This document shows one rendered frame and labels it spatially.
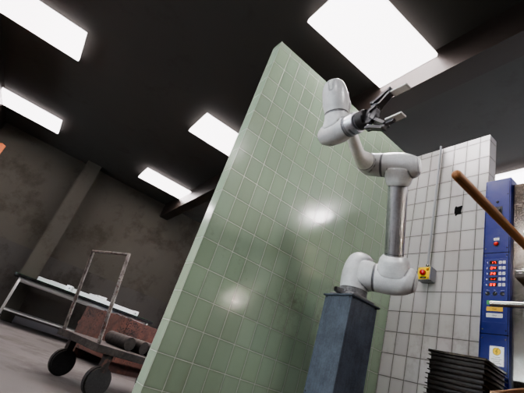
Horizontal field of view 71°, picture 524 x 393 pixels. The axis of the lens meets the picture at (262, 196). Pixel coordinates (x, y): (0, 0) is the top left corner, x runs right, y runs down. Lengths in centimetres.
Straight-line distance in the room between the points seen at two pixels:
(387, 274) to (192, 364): 109
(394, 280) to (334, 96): 101
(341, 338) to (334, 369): 15
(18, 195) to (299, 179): 694
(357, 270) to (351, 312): 25
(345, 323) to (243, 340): 57
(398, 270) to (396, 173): 51
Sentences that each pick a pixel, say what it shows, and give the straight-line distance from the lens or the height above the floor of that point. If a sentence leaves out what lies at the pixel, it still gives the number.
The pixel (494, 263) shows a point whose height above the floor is 152.
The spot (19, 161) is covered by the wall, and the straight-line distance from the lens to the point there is 885.
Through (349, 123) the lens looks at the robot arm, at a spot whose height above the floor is 146.
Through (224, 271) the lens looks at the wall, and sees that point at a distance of 207.
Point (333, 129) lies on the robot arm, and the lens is 157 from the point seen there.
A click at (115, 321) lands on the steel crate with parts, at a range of 526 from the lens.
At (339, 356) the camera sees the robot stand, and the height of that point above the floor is 69.
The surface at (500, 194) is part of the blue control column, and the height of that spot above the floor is 203.
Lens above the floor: 49
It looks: 25 degrees up
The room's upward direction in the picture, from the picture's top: 19 degrees clockwise
